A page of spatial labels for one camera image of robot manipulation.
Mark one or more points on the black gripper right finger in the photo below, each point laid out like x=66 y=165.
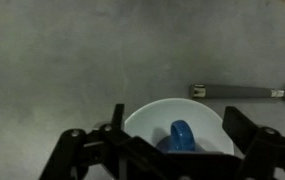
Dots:
x=272 y=150

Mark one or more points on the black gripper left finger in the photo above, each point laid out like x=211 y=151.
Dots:
x=82 y=150

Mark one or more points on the blue mug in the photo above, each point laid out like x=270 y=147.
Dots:
x=182 y=136

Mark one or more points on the white saucer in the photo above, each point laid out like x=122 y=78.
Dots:
x=152 y=116

